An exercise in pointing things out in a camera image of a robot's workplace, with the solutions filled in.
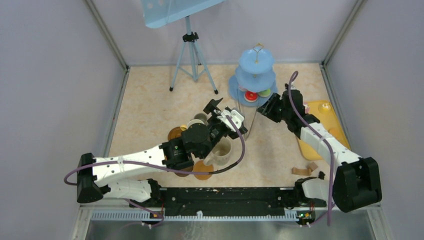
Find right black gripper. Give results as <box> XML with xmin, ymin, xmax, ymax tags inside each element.
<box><xmin>256</xmin><ymin>93</ymin><xmax>291</xmax><ymax>123</ymax></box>

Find green donut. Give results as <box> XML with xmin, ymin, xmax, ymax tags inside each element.
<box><xmin>257</xmin><ymin>88</ymin><xmax>272</xmax><ymax>98</ymax></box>

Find red donut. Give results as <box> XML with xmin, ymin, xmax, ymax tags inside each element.
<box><xmin>244</xmin><ymin>91</ymin><xmax>259</xmax><ymax>103</ymax></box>

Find purple donut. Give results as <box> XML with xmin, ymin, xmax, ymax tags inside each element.
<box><xmin>238</xmin><ymin>85</ymin><xmax>248</xmax><ymax>92</ymax></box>

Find metal tongs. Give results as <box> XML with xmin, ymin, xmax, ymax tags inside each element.
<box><xmin>237</xmin><ymin>95</ymin><xmax>259</xmax><ymax>141</ymax></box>

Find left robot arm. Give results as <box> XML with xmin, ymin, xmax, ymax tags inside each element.
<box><xmin>74</xmin><ymin>99</ymin><xmax>247</xmax><ymax>207</ymax></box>

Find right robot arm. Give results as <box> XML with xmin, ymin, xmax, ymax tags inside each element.
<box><xmin>257</xmin><ymin>89</ymin><xmax>383</xmax><ymax>213</ymax></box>

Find small olive cup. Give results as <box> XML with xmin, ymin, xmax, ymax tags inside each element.
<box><xmin>193</xmin><ymin>112</ymin><xmax>208</xmax><ymax>124</ymax></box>

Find blue three-tier cake stand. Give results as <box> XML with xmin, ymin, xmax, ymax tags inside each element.
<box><xmin>228</xmin><ymin>43</ymin><xmax>278</xmax><ymax>107</ymax></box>

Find large cream mug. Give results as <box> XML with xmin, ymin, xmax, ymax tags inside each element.
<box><xmin>203</xmin><ymin>137</ymin><xmax>233</xmax><ymax>166</ymax></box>

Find yellow mug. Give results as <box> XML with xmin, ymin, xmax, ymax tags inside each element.
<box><xmin>179</xmin><ymin>119</ymin><xmax>205</xmax><ymax>131</ymax></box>

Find yellow cupcake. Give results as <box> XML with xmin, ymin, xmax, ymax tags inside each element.
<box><xmin>317</xmin><ymin>102</ymin><xmax>332</xmax><ymax>115</ymax></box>

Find yellow serving tray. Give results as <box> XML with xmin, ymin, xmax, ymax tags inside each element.
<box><xmin>296</xmin><ymin>100</ymin><xmax>351</xmax><ymax>162</ymax></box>

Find orange-brown coaster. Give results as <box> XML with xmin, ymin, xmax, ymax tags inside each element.
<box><xmin>192</xmin><ymin>160</ymin><xmax>214</xmax><ymax>181</ymax></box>

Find dark brown coaster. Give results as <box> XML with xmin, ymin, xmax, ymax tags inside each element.
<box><xmin>175</xmin><ymin>168</ymin><xmax>193</xmax><ymax>178</ymax></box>

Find blue tripod stand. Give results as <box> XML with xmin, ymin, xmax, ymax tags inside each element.
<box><xmin>169</xmin><ymin>15</ymin><xmax>219</xmax><ymax>95</ymax></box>

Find orange biscuit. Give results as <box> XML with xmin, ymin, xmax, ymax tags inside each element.
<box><xmin>328</xmin><ymin>128</ymin><xmax>342</xmax><ymax>139</ymax></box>

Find brown wooden blocks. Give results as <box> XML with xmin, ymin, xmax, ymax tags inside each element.
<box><xmin>291</xmin><ymin>162</ymin><xmax>319</xmax><ymax>177</ymax></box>

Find small black block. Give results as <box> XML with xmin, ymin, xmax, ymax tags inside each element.
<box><xmin>318</xmin><ymin>171</ymin><xmax>326</xmax><ymax>180</ymax></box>

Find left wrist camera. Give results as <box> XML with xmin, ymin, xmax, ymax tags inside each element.
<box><xmin>217</xmin><ymin>108</ymin><xmax>245</xmax><ymax>132</ymax></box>

